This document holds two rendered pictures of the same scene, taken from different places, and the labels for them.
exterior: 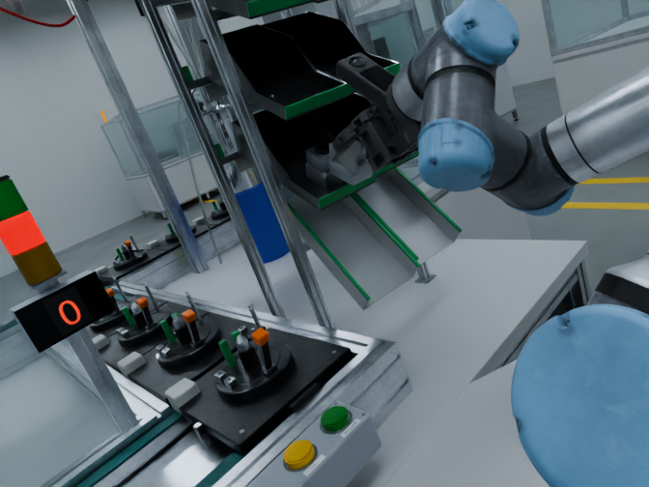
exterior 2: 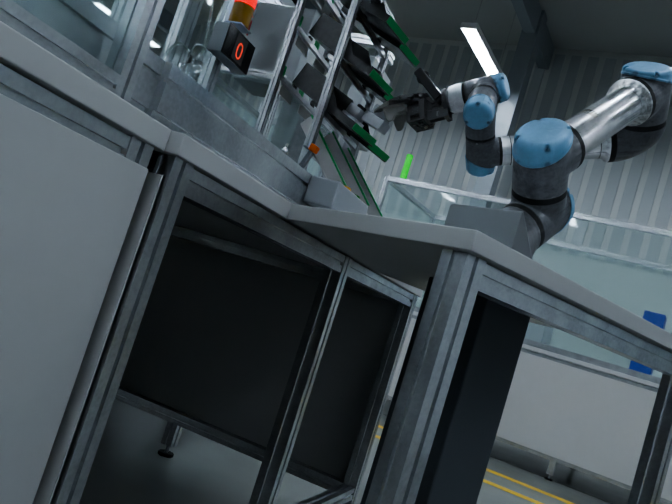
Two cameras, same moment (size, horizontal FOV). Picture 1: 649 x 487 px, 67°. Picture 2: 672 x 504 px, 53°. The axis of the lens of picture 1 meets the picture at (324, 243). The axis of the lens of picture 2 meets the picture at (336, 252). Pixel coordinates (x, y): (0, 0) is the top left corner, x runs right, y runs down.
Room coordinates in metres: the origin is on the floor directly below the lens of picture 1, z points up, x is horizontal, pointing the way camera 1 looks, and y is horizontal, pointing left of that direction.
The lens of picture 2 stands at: (-0.77, 0.87, 0.70)
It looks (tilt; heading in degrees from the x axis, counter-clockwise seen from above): 5 degrees up; 329
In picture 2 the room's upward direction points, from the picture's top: 18 degrees clockwise
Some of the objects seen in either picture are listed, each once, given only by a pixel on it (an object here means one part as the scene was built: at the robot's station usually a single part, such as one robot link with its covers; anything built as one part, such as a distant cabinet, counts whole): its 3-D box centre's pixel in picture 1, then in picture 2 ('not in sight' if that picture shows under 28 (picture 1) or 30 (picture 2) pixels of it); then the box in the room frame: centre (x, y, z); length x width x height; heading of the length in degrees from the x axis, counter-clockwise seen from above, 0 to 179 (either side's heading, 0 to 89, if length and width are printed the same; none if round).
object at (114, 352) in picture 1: (139, 316); not in sight; (1.15, 0.49, 1.01); 0.24 x 0.24 x 0.13; 37
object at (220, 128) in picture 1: (224, 137); not in sight; (1.75, 0.20, 1.32); 0.14 x 0.14 x 0.38
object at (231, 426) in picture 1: (259, 379); not in sight; (0.75, 0.19, 0.96); 0.24 x 0.24 x 0.02; 37
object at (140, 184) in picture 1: (194, 139); not in sight; (10.46, 1.78, 1.13); 2.86 x 1.56 x 2.25; 120
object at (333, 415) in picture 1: (335, 420); not in sight; (0.57, 0.07, 0.96); 0.04 x 0.04 x 0.02
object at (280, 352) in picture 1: (254, 370); not in sight; (0.75, 0.19, 0.98); 0.14 x 0.14 x 0.02
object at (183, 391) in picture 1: (183, 395); not in sight; (0.77, 0.33, 0.97); 0.05 x 0.05 x 0.04; 37
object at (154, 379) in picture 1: (183, 331); not in sight; (0.95, 0.34, 1.01); 0.24 x 0.24 x 0.13; 37
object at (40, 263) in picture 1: (37, 263); (240, 16); (0.73, 0.41, 1.29); 0.05 x 0.05 x 0.05
